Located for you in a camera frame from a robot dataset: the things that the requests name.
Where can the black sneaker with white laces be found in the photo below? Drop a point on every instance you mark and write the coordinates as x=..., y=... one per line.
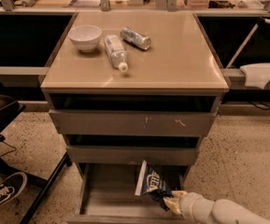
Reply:
x=12, y=187

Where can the blue chip bag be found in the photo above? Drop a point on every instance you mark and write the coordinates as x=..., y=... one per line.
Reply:
x=151, y=183

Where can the silver drink can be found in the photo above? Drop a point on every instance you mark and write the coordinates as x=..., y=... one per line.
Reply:
x=141, y=41

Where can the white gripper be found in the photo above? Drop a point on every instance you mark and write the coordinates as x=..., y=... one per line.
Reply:
x=188, y=203

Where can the clear plastic water bottle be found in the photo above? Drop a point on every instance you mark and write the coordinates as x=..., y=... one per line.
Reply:
x=116, y=52

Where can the top drawer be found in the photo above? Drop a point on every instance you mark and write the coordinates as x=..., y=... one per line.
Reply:
x=132, y=123

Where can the grey drawer cabinet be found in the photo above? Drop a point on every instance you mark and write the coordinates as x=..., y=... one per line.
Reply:
x=178, y=74

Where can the middle drawer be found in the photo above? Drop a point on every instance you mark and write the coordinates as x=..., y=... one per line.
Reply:
x=133, y=155

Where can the open bottom drawer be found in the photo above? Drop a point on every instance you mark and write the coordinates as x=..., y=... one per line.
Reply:
x=107, y=196

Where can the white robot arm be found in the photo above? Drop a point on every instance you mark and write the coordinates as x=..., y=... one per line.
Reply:
x=228, y=212

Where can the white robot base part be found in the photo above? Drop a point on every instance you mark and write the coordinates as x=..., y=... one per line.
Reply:
x=257, y=75

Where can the white stick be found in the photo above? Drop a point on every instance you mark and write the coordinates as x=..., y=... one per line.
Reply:
x=260, y=21

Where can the white ceramic bowl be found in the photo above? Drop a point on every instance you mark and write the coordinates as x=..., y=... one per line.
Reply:
x=85, y=38

